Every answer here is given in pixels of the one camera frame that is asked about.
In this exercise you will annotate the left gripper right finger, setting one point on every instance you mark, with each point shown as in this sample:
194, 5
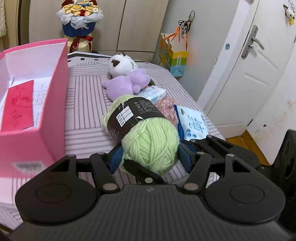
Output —
197, 165

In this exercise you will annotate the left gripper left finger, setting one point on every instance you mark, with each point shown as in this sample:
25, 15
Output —
103, 166

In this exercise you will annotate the green yarn ball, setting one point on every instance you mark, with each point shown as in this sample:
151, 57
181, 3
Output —
147, 137

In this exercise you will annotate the blue white wipes pack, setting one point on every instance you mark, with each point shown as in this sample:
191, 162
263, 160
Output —
191, 123

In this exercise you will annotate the purple plush toy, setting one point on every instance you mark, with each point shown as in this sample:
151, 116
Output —
130, 84

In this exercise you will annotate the pink floral scrunchie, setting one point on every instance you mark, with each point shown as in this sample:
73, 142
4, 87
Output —
166, 107

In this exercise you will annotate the white tissue pack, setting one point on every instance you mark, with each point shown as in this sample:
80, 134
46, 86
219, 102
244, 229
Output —
152, 93

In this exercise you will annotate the white panda plush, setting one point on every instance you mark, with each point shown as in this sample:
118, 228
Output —
121, 65

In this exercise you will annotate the pink storage box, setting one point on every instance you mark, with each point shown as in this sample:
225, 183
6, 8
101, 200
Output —
34, 80

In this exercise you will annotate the colourful paper gift bag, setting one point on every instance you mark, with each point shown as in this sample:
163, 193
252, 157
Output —
173, 53

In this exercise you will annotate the white door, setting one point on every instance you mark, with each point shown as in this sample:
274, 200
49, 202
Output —
237, 88

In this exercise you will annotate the beige wardrobe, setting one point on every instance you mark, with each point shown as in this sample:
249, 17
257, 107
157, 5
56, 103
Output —
105, 27

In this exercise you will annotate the flower bouquet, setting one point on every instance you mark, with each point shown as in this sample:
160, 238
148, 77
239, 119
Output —
78, 21

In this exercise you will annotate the small plush door hanger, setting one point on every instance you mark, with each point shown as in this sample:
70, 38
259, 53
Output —
290, 14

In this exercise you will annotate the silver door handle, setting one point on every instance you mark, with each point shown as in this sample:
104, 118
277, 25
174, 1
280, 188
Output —
249, 44

